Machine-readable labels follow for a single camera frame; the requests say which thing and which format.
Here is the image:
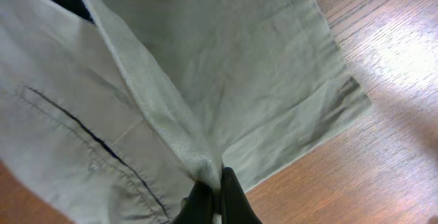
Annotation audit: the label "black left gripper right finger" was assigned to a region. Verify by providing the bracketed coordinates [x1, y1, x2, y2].
[220, 167, 262, 224]

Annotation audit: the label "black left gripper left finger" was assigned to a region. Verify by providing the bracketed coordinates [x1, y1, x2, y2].
[173, 182, 214, 224]

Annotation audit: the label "khaki green shorts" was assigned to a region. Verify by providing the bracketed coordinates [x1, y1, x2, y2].
[1, 0, 371, 223]

